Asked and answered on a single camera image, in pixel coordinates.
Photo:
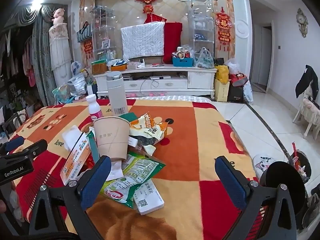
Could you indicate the yellow bag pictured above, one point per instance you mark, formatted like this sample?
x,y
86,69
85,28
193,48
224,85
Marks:
x,y
222,74

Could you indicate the brown paper cup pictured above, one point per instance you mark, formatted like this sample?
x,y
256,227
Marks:
x,y
112,137

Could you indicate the brown gift bag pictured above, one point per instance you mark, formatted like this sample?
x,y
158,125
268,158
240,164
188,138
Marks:
x,y
99,68

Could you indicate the television with white quilted cover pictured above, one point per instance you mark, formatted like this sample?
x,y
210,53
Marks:
x,y
142,40

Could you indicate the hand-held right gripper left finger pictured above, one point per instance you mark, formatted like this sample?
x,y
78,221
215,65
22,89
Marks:
x,y
96,182

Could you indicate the orange red printed blanket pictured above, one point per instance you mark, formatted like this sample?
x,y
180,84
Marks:
x,y
187,142

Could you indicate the white bottle pink label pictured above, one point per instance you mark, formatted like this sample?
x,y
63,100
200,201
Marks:
x,y
94,110

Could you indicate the green white snack packet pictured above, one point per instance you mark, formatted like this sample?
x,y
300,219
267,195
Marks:
x,y
135,172

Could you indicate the blue basket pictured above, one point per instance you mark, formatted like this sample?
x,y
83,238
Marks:
x,y
183,62

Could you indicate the red gift box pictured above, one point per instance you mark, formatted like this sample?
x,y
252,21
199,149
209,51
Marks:
x,y
238,78

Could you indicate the cat print stool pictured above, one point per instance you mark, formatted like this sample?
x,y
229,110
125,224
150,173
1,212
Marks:
x,y
262,162

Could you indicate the beige paper bag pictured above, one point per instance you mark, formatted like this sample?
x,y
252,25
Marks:
x,y
221,92

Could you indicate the pink plush toy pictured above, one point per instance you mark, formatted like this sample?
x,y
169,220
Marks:
x,y
58,16

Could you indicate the silver insulated bag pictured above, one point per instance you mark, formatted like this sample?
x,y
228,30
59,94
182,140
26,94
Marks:
x,y
76,85

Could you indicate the red cloth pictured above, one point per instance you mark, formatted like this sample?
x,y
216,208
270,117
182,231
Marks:
x,y
173,42

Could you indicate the black jacket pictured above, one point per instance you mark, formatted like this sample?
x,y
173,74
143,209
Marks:
x,y
306,81

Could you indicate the lace covered standing air conditioner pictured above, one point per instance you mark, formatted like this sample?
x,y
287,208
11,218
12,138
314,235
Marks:
x,y
60,55

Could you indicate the white thermos bottle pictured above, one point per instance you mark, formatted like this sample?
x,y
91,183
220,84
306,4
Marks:
x,y
117,97

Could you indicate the grey patterned curtain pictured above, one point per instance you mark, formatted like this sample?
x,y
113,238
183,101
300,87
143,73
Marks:
x,y
43,62

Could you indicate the hanging clothes rack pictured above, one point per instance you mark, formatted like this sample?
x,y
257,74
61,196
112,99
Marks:
x,y
17,62

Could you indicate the clear plastic bag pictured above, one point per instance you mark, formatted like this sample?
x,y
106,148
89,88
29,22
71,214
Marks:
x,y
204,59

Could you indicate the black lined trash bin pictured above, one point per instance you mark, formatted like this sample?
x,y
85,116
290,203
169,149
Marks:
x,y
303,162

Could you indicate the orange white medicine box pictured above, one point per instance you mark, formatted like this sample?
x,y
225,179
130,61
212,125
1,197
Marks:
x,y
75,160

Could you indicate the tall clear acrylic shelf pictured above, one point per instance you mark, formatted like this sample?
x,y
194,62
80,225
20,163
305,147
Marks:
x,y
201,27

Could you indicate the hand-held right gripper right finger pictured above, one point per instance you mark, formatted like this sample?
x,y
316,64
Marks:
x,y
231,182

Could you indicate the white black snack packet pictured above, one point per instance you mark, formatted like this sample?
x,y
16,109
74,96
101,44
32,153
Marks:
x,y
148,142

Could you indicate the long red wrapper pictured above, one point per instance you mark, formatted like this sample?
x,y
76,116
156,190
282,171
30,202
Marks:
x,y
294,152

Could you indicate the black shopping bag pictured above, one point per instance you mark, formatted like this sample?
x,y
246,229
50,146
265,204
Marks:
x,y
236,93

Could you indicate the white plastic bag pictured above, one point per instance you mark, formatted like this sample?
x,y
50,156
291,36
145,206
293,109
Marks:
x,y
232,65

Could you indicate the white television cabinet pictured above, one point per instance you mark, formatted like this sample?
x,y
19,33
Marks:
x,y
197,78

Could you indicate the striped tote bag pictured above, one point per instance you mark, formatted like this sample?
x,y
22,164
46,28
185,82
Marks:
x,y
84,33

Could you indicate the small red hanging ornament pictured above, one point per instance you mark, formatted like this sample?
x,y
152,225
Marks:
x,y
87,47

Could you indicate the teal packet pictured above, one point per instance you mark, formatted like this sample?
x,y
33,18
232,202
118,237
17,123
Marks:
x,y
93,147

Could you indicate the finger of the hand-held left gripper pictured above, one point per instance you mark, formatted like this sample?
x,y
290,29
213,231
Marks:
x,y
14,143
35,148

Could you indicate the red hanging wall ornament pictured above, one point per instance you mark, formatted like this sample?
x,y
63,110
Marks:
x,y
224,27

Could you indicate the dark green packet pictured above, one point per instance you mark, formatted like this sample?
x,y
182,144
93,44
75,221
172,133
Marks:
x,y
130,117

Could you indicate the ornate wall clock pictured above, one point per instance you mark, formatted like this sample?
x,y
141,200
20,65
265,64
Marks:
x,y
302,21

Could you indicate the orange snack packet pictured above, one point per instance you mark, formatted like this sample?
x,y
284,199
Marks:
x,y
142,121

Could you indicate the white paper slip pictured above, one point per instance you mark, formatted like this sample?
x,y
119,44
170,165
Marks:
x,y
115,170

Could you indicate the white printed bag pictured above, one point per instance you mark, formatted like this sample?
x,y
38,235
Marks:
x,y
248,92

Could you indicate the white chair with lace cover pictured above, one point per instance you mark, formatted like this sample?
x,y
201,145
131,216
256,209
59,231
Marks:
x,y
308,110

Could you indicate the small white security camera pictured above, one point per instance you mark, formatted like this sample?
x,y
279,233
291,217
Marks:
x,y
142,62

